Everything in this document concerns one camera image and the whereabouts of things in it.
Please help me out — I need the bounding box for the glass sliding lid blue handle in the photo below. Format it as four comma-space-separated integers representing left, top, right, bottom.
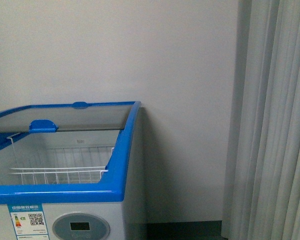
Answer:
0, 119, 126, 133

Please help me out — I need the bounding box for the grey vertical blinds curtain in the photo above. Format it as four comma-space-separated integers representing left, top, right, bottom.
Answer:
221, 0, 300, 240

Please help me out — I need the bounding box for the blue energy label sticker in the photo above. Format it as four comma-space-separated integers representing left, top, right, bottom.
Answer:
7, 204, 50, 240

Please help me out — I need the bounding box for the white chest freezer blue rim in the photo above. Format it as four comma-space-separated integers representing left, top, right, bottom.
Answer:
0, 101, 147, 240

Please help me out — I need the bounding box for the white wire freezer basket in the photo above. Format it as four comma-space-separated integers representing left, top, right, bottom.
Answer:
0, 130, 119, 186

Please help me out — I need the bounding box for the round grey control panel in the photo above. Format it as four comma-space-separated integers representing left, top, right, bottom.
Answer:
52, 212, 111, 240

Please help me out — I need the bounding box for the rear glass sliding lid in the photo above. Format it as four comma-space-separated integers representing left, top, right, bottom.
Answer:
0, 101, 135, 124

